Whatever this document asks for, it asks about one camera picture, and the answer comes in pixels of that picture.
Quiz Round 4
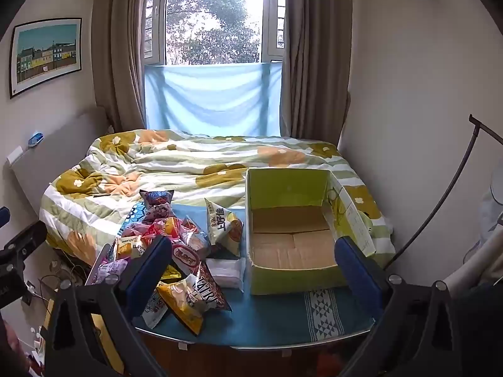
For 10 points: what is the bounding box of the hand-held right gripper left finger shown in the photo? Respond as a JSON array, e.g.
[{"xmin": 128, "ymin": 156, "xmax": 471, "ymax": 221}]
[{"xmin": 41, "ymin": 236, "xmax": 174, "ymax": 377}]

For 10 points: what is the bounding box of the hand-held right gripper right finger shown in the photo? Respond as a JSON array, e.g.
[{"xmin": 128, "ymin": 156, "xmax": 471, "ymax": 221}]
[{"xmin": 334, "ymin": 236, "xmax": 460, "ymax": 377}]

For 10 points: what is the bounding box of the pile of snack packets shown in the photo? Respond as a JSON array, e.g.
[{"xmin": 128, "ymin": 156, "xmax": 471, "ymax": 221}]
[{"xmin": 84, "ymin": 204, "xmax": 233, "ymax": 336}]

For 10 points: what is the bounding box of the green cardboard box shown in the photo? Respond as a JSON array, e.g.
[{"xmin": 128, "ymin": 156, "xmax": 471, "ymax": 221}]
[{"xmin": 246, "ymin": 168, "xmax": 376, "ymax": 296}]

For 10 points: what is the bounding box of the purple snack bag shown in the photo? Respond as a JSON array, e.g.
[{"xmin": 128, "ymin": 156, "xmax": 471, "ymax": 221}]
[{"xmin": 139, "ymin": 189, "xmax": 175, "ymax": 221}]

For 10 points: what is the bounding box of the white triangular chip bag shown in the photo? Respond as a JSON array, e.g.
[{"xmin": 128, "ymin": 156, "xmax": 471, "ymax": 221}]
[{"xmin": 204, "ymin": 197, "xmax": 244, "ymax": 258}]

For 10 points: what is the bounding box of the grey headboard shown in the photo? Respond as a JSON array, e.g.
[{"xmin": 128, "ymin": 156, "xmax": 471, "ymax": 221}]
[{"xmin": 10, "ymin": 107, "xmax": 111, "ymax": 221}]

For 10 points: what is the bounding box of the blue tablecloth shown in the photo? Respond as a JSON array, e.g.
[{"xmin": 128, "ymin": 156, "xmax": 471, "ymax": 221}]
[{"xmin": 84, "ymin": 202, "xmax": 376, "ymax": 348}]

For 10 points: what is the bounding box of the floral striped blanket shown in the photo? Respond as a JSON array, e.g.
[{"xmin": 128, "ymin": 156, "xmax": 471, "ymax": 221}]
[{"xmin": 39, "ymin": 129, "xmax": 395, "ymax": 268}]

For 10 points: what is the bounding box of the black curved stand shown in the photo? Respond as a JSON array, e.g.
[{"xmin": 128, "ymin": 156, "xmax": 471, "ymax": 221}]
[{"xmin": 383, "ymin": 114, "xmax": 503, "ymax": 270}]

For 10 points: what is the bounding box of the pale grey cloth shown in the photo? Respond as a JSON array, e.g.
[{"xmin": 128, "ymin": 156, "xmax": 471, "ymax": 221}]
[{"xmin": 476, "ymin": 186, "xmax": 503, "ymax": 246}]

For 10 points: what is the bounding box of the light blue window cloth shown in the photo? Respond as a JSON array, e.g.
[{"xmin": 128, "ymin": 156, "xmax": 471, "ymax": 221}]
[{"xmin": 143, "ymin": 62, "xmax": 283, "ymax": 138}]

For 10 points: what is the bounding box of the brown curtain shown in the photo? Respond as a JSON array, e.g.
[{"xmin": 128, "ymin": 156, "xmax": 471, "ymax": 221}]
[
  {"xmin": 91, "ymin": 0, "xmax": 169, "ymax": 132},
  {"xmin": 280, "ymin": 0, "xmax": 353, "ymax": 147}
]

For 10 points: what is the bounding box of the window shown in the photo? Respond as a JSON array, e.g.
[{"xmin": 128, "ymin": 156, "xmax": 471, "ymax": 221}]
[{"xmin": 141, "ymin": 0, "xmax": 287, "ymax": 67}]

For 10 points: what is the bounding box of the tangle of black cables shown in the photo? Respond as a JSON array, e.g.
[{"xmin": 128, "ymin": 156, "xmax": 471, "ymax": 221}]
[{"xmin": 24, "ymin": 257, "xmax": 92, "ymax": 296}]

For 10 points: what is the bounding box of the framed wall poster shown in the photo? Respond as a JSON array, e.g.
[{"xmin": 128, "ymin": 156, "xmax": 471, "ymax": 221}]
[{"xmin": 8, "ymin": 18, "xmax": 83, "ymax": 100}]

